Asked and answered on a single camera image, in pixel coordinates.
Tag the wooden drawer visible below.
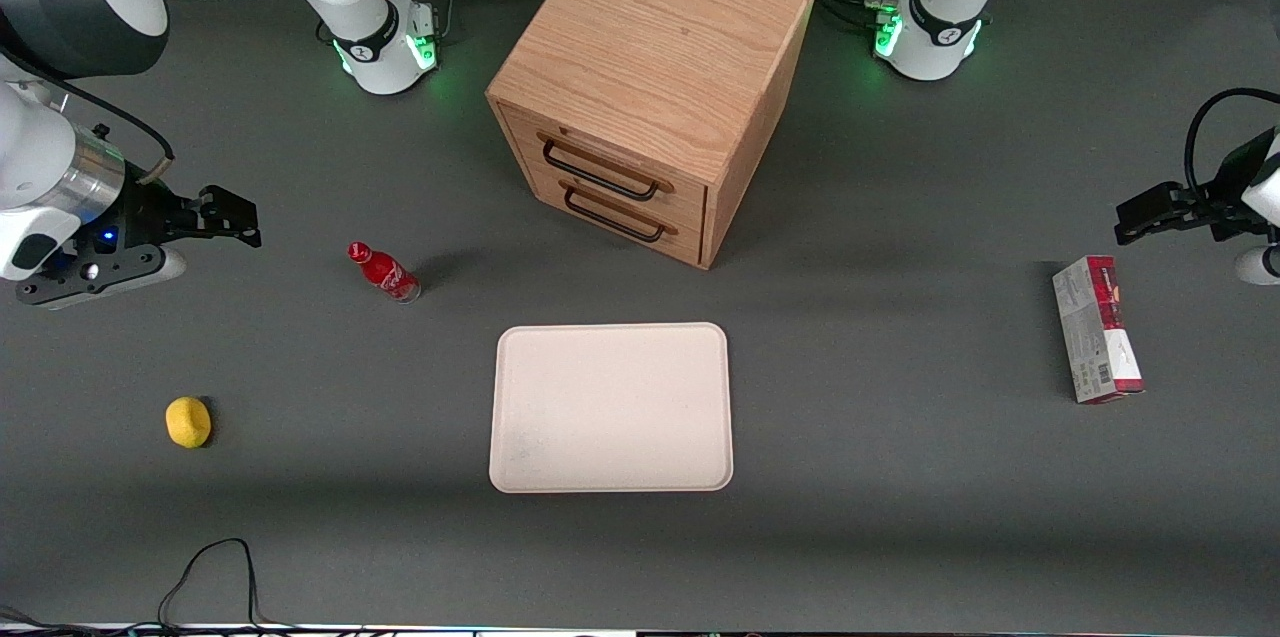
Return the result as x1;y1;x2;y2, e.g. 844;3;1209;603
524;165;708;269
503;105;710;224

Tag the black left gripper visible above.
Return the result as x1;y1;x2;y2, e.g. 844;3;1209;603
1115;125;1279;246

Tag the thin black looped cable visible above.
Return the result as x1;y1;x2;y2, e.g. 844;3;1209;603
0;537;401;637

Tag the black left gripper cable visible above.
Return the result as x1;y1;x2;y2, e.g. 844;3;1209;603
1184;88;1280;204

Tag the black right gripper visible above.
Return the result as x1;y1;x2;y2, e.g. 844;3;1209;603
15;185;263;309

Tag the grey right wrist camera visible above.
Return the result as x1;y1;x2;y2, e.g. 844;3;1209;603
140;247;189;284

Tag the red grey cardboard box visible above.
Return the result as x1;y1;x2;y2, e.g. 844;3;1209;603
1052;255;1146;406

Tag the wooden drawer cabinet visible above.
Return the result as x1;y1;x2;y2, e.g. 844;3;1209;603
485;0;818;270

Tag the small red soda bottle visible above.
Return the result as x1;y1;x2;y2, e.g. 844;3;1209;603
346;240;422;304

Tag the black metal drawer handle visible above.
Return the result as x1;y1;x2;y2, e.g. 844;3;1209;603
563;187;667;245
542;139;662;202

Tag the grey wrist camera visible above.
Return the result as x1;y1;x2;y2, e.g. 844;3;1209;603
140;247;189;284
1235;247;1280;286

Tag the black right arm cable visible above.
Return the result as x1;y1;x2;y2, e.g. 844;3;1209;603
0;47;177;188

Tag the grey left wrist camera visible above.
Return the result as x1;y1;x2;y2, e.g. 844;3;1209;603
1235;247;1280;286

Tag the yellow lemon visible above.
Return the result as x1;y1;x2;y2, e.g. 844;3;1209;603
165;396;213;449

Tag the cream rectangular tray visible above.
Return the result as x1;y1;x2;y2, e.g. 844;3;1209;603
488;321;734;495

